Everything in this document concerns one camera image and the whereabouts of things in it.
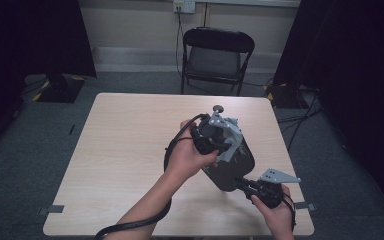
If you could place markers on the black floral lacquer tray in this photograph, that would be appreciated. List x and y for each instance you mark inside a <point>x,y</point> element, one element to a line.
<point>233,170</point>

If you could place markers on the white wall socket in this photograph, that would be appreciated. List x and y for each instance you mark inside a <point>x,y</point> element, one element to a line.
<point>184,6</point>

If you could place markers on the person's left hand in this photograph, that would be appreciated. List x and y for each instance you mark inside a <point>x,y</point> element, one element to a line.
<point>186,160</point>

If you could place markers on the grey textured cloth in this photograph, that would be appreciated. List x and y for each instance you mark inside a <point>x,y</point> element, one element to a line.
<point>233,148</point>

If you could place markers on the person's right hand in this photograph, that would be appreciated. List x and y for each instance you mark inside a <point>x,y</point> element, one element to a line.
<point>280,218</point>

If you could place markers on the black folding chair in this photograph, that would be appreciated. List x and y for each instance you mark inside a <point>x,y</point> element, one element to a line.
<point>215,61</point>

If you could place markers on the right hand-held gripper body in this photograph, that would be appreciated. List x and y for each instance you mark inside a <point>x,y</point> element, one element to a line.
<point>268,195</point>

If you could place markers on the black stand base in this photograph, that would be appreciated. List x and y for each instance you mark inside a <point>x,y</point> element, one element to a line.
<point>285,96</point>
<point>60,90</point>

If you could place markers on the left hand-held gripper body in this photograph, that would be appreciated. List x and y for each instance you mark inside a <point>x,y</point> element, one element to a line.
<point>208,136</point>

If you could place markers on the dark curtain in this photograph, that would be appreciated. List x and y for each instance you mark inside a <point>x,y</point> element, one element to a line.
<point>356,66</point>
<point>30,36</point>

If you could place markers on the grey tape strip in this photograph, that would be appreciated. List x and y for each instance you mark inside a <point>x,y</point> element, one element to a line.
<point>305,206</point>
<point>55,209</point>

